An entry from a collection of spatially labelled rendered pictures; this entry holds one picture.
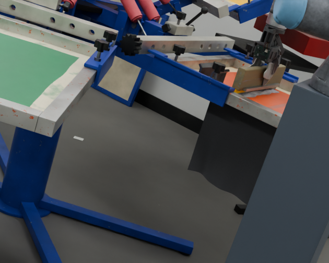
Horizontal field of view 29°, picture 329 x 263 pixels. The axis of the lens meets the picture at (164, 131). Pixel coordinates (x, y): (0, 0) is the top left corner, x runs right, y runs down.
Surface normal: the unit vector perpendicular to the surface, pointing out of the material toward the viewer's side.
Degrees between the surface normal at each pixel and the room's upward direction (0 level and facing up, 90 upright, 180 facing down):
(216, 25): 90
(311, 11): 97
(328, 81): 72
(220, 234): 0
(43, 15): 90
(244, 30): 90
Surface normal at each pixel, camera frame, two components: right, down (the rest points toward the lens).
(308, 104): -0.45, 0.17
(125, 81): -0.48, -0.05
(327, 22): -0.21, 0.54
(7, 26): -0.07, 0.31
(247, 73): 0.80, 0.40
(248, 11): 0.41, 0.42
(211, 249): 0.30, -0.90
